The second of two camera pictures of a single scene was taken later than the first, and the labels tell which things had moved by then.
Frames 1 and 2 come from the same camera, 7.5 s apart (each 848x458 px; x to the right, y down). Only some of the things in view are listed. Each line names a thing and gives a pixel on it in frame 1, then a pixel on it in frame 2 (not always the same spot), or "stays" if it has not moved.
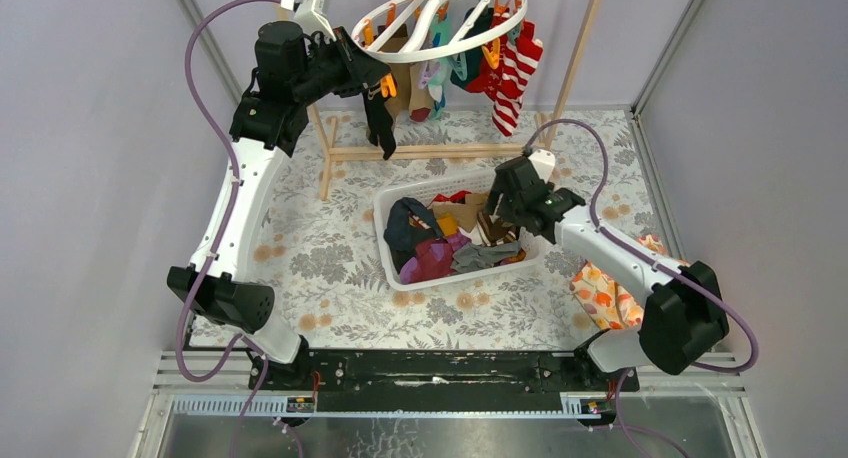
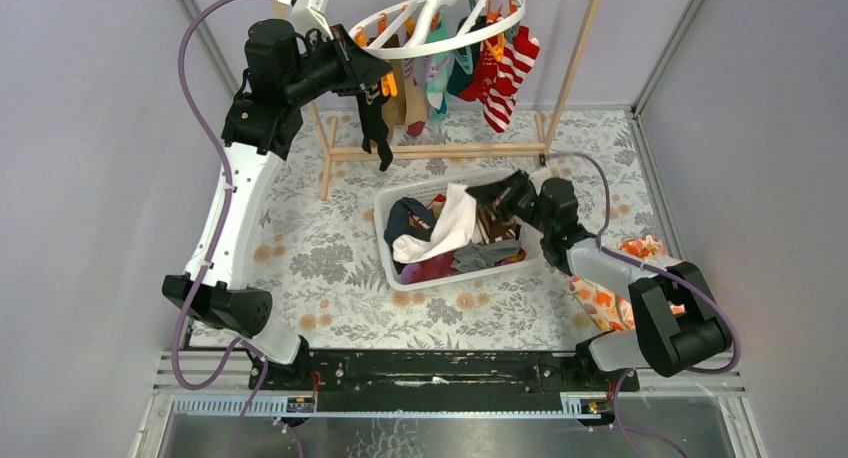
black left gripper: x=361 y=67 stays
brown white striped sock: x=495 y=233 stays
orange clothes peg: x=388 y=84 stays
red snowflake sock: x=491 y=80 → x=485 y=71
